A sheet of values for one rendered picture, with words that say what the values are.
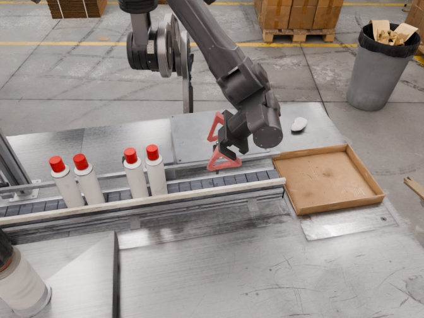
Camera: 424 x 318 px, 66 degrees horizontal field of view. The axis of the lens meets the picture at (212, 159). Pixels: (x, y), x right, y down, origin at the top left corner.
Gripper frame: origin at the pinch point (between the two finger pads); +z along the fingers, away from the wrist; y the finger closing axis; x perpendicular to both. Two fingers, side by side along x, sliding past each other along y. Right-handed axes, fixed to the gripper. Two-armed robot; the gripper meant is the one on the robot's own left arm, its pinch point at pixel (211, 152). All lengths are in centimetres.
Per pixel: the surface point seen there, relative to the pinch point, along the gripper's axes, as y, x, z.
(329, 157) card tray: -33, 57, -2
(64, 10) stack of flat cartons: -380, -75, 208
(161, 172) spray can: -9.6, -0.1, 22.9
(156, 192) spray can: -8.5, 3.0, 30.8
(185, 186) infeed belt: -14.3, 12.2, 28.3
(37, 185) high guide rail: -8, -27, 50
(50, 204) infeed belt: -7, -21, 55
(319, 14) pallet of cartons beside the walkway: -312, 151, -4
